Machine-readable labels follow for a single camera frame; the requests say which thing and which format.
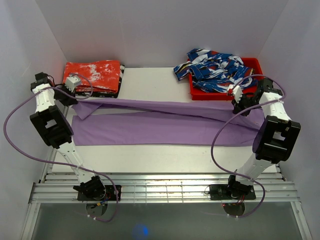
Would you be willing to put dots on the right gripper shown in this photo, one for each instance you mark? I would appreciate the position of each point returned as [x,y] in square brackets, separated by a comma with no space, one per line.
[238,108]

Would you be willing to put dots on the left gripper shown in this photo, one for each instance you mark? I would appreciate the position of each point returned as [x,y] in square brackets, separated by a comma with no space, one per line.
[68,101]

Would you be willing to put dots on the purple trousers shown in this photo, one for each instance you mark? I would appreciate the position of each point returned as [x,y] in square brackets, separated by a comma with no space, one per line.
[109,121]

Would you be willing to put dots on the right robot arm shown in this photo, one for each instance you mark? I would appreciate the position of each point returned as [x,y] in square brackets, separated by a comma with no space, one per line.
[274,141]

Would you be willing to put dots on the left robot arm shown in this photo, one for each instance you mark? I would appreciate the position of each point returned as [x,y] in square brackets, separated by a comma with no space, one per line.
[55,130]

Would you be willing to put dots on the blue patterned trousers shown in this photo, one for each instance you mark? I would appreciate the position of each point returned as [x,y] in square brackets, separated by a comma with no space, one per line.
[213,72]

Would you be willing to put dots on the red plastic bin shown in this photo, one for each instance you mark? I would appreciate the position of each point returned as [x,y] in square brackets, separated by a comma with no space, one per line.
[199,95]

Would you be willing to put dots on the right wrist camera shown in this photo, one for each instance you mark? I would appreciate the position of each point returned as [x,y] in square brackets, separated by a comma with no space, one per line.
[235,91]

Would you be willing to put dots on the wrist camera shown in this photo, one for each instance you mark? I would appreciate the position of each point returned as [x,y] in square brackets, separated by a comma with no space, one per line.
[71,82]
[235,91]

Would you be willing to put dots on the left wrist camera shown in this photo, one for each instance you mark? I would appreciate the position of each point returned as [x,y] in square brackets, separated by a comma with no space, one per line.
[71,82]

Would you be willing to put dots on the aluminium frame rail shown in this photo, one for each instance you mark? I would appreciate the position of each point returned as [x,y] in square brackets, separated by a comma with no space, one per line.
[55,188]

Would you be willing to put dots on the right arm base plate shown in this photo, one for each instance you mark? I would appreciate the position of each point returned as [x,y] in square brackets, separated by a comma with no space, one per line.
[226,192]

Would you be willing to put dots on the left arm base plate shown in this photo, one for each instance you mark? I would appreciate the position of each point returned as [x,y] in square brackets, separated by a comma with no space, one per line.
[110,194]

